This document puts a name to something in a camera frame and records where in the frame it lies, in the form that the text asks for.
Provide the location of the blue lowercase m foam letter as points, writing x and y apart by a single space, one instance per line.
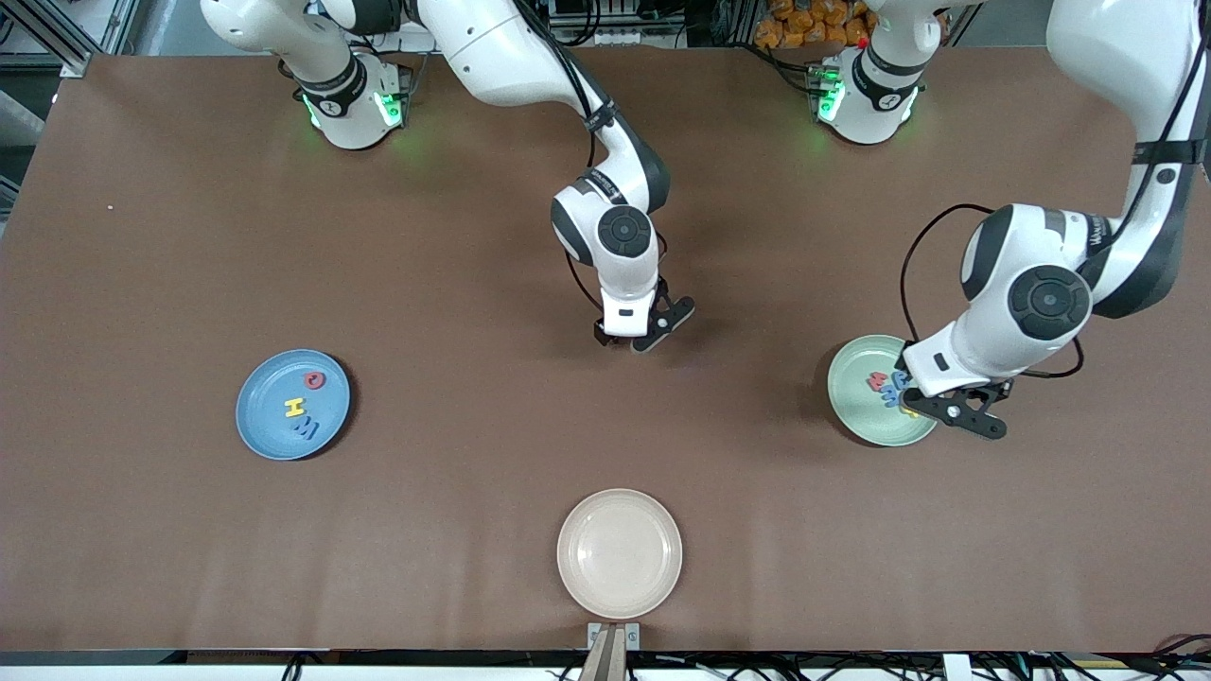
891 397

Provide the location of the pink lowercase w foam letter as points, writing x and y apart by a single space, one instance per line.
877 381

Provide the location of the red round foam letter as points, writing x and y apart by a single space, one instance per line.
308 380

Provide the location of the blue uppercase M foam letter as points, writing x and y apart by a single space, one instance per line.
303 427

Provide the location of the yellow uppercase H foam letter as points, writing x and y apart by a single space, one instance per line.
295 408

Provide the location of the blue plate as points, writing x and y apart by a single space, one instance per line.
265 426

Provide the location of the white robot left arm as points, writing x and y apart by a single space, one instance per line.
1116 57

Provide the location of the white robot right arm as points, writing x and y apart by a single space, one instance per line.
492 47

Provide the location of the green plate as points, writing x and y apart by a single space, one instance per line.
851 397

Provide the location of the beige plate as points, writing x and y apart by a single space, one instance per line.
620 558

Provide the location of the orange packaged snacks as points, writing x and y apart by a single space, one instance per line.
804 24

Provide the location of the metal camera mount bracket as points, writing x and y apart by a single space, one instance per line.
613 653

